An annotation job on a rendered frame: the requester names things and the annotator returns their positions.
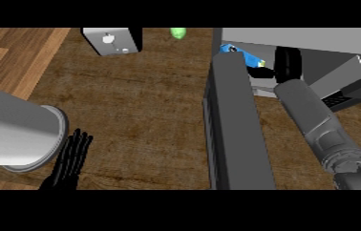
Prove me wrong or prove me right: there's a blue milk carton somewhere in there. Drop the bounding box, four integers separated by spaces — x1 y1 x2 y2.
220 43 267 69

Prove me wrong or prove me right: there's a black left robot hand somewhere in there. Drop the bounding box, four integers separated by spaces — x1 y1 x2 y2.
39 128 95 191

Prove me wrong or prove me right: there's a green vegetable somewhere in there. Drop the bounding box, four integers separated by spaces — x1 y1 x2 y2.
169 27 188 41

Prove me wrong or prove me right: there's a dark grey microwave door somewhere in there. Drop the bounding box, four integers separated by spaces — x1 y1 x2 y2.
202 52 279 191

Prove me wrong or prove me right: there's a white and grey box appliance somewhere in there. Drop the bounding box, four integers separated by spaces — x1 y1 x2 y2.
80 27 144 57

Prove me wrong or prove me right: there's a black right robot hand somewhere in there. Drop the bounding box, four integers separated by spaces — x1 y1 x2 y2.
248 46 304 84

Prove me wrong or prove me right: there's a grey microwave body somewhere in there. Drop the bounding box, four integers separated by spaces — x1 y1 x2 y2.
212 27 361 113

